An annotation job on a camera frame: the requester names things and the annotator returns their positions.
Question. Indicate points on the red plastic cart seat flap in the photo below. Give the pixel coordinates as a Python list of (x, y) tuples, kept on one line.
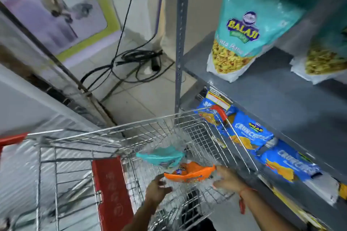
[(112, 193)]

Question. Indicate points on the small teal snack packet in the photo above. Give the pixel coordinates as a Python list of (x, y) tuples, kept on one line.
[(161, 156)]

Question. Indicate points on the orange snack packet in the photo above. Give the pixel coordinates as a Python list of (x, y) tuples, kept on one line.
[(189, 172)]

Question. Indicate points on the grey metal shelf rack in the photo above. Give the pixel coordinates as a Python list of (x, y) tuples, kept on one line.
[(271, 92)]

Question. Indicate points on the person's left fingers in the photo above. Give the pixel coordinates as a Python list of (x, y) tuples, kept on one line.
[(164, 184)]

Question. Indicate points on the yellow snack packet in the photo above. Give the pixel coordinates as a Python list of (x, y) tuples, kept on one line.
[(343, 191), (295, 207)]

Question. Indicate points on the person's right hand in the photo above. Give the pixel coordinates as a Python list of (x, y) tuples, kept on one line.
[(230, 179)]

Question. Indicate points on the person's right fingers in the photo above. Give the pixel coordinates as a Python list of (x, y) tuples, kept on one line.
[(219, 178)]

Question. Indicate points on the blue chips packet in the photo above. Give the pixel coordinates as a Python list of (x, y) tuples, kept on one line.
[(214, 109), (249, 133), (290, 161)]

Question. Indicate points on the person's right forearm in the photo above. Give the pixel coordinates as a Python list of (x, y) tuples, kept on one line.
[(265, 211)]

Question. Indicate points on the white cardboard box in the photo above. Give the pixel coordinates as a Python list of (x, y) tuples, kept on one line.
[(141, 3)]

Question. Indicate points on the person's left hand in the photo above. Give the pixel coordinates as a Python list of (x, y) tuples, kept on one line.
[(156, 191)]

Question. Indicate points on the red cart corner bumper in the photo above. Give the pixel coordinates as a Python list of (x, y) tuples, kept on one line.
[(12, 139), (220, 111)]

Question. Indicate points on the large teal snack packet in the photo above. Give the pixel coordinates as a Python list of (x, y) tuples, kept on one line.
[(252, 22), (325, 57)]

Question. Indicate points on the fan picture cardboard box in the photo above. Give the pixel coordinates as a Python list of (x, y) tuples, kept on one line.
[(54, 14)]

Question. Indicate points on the person's left forearm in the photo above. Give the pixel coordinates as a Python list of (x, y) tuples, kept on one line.
[(138, 218)]

